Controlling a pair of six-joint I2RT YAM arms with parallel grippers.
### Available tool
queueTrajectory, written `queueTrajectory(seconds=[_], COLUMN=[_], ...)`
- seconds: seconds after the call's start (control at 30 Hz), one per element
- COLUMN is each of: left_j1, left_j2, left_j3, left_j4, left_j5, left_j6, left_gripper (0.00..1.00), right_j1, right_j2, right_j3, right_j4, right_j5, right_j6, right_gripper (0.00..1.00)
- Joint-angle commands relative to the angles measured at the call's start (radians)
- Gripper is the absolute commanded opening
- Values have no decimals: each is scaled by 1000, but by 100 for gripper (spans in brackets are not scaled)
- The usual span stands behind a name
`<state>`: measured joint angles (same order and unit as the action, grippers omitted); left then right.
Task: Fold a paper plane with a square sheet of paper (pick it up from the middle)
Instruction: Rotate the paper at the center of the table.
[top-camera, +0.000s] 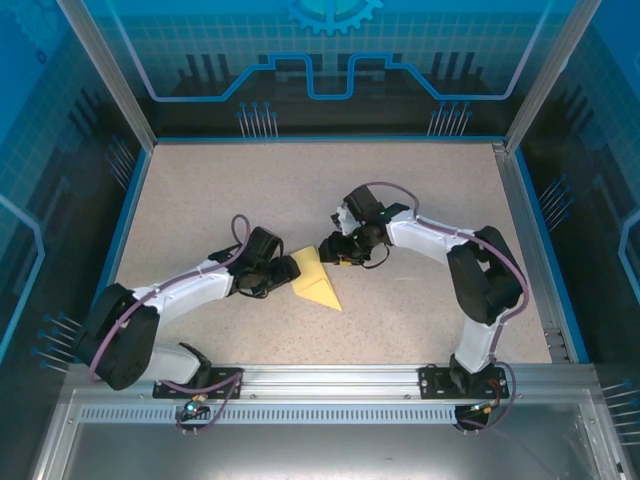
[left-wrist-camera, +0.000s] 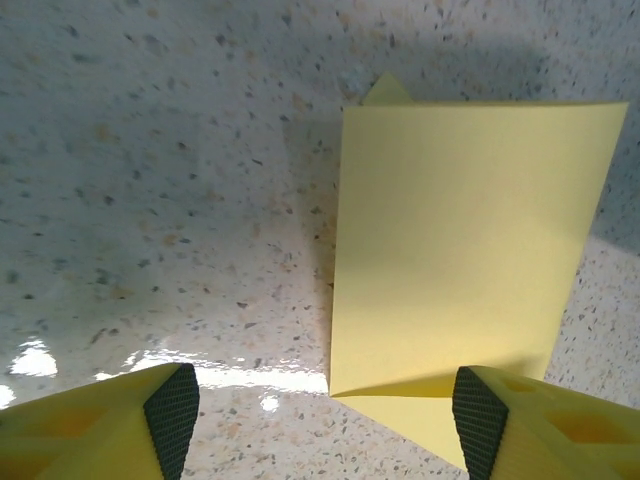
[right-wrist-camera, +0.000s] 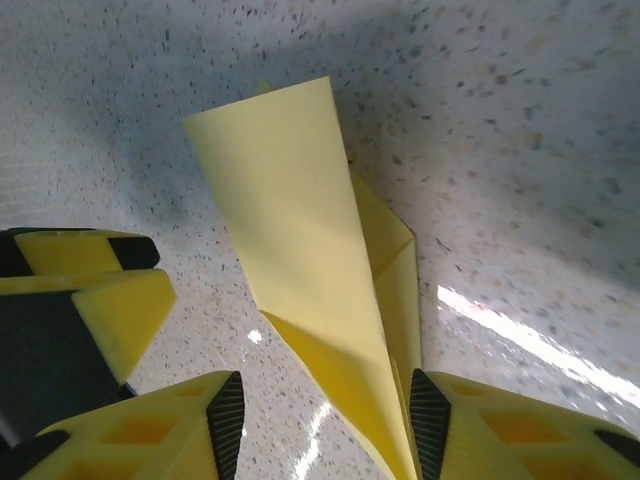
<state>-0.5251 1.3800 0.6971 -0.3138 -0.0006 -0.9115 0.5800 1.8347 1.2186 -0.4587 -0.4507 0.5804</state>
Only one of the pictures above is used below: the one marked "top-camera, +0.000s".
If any yellow cloth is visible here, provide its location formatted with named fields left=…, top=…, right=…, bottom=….
left=290, top=245, right=344, bottom=312

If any grey metal sheet tray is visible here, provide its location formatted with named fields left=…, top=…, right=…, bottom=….
left=29, top=389, right=640, bottom=480

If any blue table edge strip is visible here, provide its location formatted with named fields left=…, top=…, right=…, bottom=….
left=514, top=148, right=592, bottom=365
left=81, top=146, right=154, bottom=365

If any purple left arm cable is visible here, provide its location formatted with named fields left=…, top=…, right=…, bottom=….
left=88, top=213, right=252, bottom=435

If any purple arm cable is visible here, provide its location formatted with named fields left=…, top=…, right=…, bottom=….
left=88, top=213, right=252, bottom=435
left=364, top=182, right=530, bottom=434

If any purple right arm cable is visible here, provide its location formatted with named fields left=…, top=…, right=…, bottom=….
left=364, top=182, right=530, bottom=434

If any aluminium front rail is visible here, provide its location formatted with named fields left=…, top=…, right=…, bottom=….
left=64, top=363, right=599, bottom=401

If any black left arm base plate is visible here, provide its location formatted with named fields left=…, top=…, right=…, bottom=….
left=152, top=366, right=245, bottom=401

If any slotted metal cable duct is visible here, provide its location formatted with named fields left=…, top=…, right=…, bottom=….
left=77, top=405, right=591, bottom=425

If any blue printed enclosure panel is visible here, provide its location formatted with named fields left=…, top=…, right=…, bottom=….
left=82, top=0, right=571, bottom=139

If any aluminium side rail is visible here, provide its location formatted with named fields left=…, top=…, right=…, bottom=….
left=492, top=141, right=574, bottom=365

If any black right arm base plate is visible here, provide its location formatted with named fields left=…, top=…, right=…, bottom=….
left=418, top=365, right=507, bottom=401

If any aluminium frame post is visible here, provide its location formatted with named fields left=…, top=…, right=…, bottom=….
left=503, top=0, right=604, bottom=151
left=55, top=0, right=157, bottom=150

